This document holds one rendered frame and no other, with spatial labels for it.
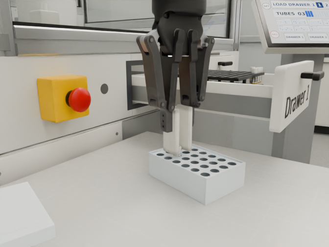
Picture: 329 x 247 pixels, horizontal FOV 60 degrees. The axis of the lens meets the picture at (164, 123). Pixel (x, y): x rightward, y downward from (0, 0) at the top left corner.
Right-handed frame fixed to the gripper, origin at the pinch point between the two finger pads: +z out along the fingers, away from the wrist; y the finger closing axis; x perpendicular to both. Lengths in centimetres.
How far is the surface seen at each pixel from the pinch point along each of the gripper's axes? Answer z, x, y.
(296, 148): 39, -32, -114
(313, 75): -7.2, 7.9, -26.7
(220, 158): 4.2, 5.2, -4.0
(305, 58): -7, -33, -113
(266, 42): -14, -39, -88
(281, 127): 1.0, 8.0, -16.8
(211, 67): -6, -33, -46
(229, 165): 4.1, 7.9, -2.9
